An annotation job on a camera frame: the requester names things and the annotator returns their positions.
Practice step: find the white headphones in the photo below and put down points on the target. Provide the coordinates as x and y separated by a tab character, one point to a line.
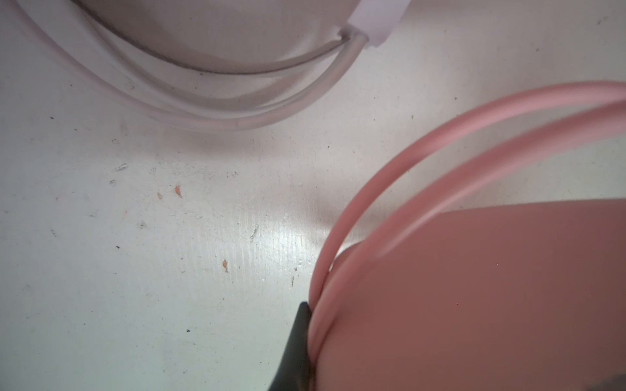
211	66

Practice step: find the pink cat-ear headphones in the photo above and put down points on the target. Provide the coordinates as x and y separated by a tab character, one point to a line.
516	297

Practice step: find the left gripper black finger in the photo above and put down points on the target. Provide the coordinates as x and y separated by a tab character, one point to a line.
294	371

